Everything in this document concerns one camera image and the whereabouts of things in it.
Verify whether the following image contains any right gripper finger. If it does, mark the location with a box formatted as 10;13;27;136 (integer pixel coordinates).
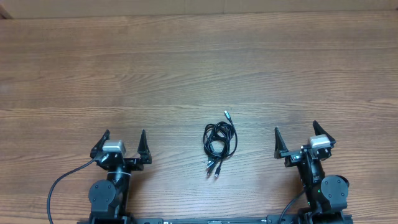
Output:
312;120;336;146
274;127;289;159

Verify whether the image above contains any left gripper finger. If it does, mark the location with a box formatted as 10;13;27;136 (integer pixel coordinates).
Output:
137;129;152;164
90;129;110;158

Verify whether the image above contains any black usb cable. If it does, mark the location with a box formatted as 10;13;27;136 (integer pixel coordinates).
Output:
203;110;239;178

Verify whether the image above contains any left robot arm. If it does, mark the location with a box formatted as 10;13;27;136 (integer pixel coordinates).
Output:
88;130;152;223

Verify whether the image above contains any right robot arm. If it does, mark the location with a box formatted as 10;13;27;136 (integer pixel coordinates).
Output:
274;121;353;224

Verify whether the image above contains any left camera cable black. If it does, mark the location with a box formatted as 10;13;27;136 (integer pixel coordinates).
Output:
47;157;100;224

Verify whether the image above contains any camera cable black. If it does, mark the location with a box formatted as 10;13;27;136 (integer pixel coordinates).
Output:
278;189;307;224
47;157;100;224

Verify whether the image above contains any right camera cable black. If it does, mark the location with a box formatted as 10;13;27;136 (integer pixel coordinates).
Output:
278;189;307;224

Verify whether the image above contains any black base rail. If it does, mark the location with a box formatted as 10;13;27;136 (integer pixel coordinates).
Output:
76;213;354;224

